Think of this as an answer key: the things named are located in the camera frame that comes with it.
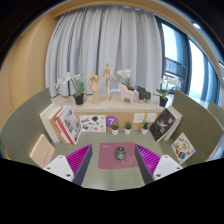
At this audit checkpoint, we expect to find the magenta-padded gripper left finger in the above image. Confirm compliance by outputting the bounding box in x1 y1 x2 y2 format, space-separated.
43 143 94 187

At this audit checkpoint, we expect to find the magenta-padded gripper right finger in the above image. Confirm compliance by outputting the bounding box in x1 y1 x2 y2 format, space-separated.
134 144 183 186

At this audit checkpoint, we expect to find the dark grey computer mouse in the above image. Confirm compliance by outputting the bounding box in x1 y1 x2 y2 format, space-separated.
115 146 126 161

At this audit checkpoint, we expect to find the maroon mouse pad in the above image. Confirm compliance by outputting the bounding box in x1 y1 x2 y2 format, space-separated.
98 142 140 170

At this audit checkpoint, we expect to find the beige book with red lettering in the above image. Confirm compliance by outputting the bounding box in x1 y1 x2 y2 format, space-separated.
29 133 56 169

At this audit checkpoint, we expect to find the white book with colourful drawings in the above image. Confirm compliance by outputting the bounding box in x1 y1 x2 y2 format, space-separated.
170 131 196 166

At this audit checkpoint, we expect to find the small plant in white pot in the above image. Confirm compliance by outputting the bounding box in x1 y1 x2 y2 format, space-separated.
124 122 133 136
141 121 150 136
110 122 120 136

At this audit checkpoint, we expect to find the red spine book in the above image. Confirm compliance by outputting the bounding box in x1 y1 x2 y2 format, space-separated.
54 105 73 145

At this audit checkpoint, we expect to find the black cover book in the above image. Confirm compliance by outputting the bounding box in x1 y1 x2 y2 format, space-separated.
149 108 178 143

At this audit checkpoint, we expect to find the thick white book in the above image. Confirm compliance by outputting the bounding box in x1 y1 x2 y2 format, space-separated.
39 103 61 144

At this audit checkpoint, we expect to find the white book behind black book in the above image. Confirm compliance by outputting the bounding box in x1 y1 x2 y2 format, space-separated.
163 105 184 142

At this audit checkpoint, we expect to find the white card with stickers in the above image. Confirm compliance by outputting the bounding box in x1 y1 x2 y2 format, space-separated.
79 114 107 133

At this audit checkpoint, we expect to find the green desk partition panel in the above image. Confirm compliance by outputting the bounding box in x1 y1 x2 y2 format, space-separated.
0 87 54 158
170 89 224 164

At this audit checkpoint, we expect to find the purple round sign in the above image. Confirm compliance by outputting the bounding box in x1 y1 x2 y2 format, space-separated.
105 115 120 129

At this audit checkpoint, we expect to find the white orchid in dark pot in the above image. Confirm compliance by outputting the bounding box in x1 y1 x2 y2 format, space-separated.
153 75 182 108

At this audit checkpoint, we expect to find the white orchid in black pot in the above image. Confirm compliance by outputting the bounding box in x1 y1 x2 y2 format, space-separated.
54 72 86 106

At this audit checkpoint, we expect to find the wooden desk shelf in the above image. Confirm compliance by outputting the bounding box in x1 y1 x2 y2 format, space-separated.
50 94 174 133

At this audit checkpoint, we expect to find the black wooden horse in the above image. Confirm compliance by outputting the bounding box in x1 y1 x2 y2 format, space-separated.
136 85 152 102

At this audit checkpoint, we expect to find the pale pink wooden horse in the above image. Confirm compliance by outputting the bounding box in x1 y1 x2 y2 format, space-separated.
117 83 140 105

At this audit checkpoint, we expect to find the white orchid behind horse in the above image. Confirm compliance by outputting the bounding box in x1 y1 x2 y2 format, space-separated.
116 68 138 92

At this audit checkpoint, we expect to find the wooden artist mannequin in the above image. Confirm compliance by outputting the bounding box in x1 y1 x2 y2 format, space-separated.
101 62 118 101

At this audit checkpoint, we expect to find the dark framed window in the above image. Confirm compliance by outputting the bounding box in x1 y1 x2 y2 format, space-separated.
154 16 224 108

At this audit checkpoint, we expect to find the grey curtain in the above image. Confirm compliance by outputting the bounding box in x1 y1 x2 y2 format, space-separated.
44 4 168 99

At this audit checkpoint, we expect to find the white wall socket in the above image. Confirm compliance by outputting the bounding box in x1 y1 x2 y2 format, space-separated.
146 112 158 124
132 112 146 124

